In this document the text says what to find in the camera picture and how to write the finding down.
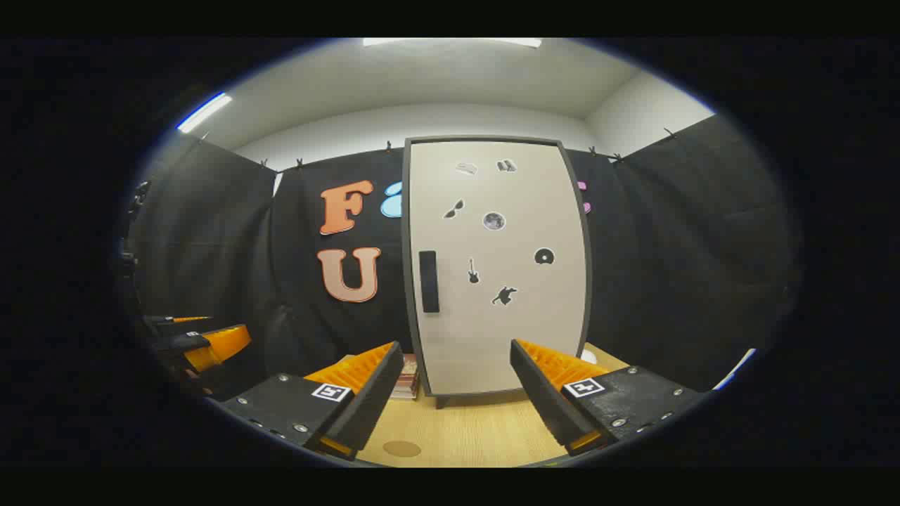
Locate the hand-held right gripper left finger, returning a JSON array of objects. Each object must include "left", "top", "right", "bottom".
[{"left": 207, "top": 341, "right": 405, "bottom": 461}]

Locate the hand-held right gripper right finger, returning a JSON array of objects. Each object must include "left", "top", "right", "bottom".
[{"left": 510, "top": 339, "right": 709, "bottom": 458}]

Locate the grey cabinet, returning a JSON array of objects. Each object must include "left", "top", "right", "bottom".
[{"left": 401, "top": 135, "right": 593, "bottom": 410}]

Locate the black door handle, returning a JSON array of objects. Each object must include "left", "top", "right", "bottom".
[{"left": 419, "top": 250, "right": 441, "bottom": 313}]

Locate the black backdrop cloth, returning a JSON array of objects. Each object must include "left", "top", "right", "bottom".
[{"left": 127, "top": 112, "right": 802, "bottom": 403}]

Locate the long ceiling light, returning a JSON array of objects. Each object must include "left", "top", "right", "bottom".
[{"left": 176, "top": 93, "right": 233, "bottom": 134}]

